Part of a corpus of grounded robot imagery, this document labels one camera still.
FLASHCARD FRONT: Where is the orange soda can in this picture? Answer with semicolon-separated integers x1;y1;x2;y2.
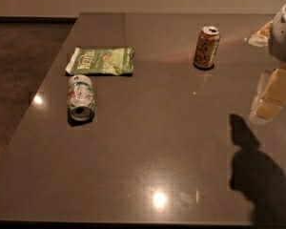
193;26;220;70

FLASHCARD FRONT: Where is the green chip bag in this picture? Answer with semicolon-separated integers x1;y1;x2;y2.
66;47;134;75

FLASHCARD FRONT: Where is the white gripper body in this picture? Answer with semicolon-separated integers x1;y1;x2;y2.
269;3;286;61

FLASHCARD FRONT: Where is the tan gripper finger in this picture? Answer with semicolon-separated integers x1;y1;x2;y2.
249;62;286;125
249;21;273;47

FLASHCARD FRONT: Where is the green white soda can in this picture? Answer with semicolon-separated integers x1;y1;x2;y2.
68;74;95;121

